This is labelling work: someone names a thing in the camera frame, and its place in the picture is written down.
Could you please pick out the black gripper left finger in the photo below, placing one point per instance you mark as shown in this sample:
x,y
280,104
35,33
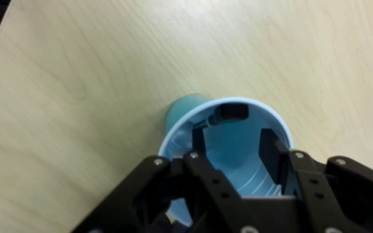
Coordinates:
x,y
140,202

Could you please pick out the light blue plastic cup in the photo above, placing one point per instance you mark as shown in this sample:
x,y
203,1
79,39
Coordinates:
x,y
230,147

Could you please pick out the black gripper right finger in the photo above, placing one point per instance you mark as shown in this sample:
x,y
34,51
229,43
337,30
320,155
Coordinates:
x,y
330,197

